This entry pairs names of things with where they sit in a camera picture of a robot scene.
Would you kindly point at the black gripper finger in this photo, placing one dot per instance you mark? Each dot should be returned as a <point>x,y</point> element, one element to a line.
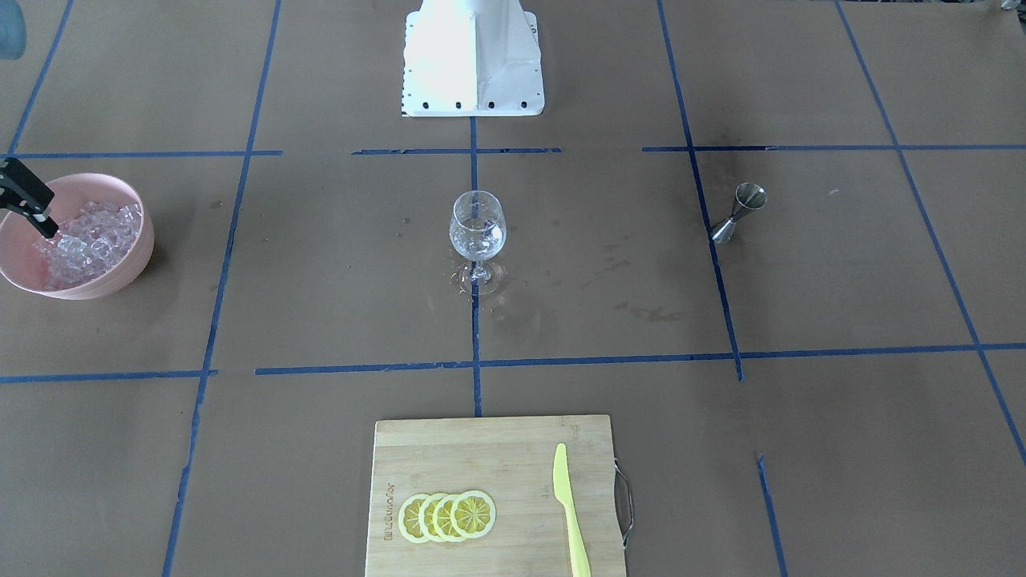
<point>45,225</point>

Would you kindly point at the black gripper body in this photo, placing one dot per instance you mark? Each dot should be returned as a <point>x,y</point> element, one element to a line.
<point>24,195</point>

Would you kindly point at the steel cocktail jigger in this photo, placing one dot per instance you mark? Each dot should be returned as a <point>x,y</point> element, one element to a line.
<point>748,198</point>

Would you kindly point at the clear ice cubes pile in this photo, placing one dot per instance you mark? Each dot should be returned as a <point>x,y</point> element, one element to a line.
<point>89,245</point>

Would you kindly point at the clear wine glass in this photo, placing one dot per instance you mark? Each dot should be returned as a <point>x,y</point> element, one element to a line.
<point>478,231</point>

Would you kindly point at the pink plastic bowl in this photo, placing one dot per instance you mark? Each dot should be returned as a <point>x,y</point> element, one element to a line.
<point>24,268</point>

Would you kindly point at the yellow lemon slices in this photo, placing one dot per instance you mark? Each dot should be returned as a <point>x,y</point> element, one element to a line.
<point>446,518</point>

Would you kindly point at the bamboo cutting board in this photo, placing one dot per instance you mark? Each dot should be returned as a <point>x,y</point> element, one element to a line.
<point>511,459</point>

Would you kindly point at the yellow plastic knife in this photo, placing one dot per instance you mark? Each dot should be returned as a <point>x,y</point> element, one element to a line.
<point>579,563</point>

